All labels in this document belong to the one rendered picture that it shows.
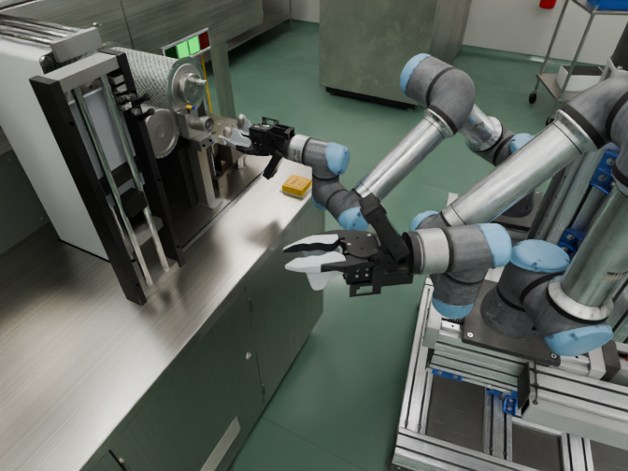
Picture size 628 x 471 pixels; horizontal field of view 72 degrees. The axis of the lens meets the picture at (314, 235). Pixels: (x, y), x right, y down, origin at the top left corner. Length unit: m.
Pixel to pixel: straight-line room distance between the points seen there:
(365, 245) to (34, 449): 0.70
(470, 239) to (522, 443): 1.14
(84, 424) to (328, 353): 1.27
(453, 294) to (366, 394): 1.21
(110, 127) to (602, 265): 0.93
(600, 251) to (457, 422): 1.00
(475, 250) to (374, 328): 1.45
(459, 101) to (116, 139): 0.77
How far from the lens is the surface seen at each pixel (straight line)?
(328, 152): 1.11
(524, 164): 0.85
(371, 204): 0.63
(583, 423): 1.26
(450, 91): 1.13
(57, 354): 1.11
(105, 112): 0.93
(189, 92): 1.21
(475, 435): 1.73
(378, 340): 2.10
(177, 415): 1.20
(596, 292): 0.94
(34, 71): 0.99
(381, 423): 1.90
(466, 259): 0.73
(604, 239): 0.87
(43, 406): 1.05
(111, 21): 1.50
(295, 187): 1.36
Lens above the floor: 1.71
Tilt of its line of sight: 42 degrees down
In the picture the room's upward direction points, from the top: straight up
